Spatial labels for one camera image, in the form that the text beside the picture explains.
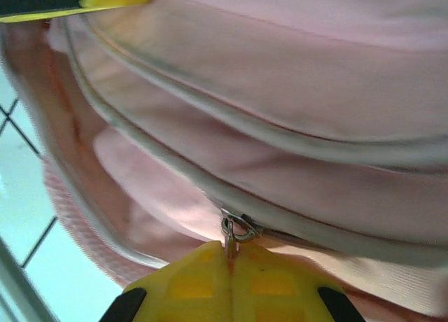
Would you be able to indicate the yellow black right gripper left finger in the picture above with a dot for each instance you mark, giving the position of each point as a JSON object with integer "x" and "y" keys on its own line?
{"x": 189, "y": 290}

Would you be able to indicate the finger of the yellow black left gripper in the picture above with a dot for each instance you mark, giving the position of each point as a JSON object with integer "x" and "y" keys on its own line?
{"x": 52, "y": 0}

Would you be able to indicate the pink backpack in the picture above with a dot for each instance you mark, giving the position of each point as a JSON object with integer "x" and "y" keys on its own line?
{"x": 280, "y": 91}

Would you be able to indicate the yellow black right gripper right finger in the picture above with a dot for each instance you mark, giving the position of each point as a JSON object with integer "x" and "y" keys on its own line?
{"x": 280, "y": 294}

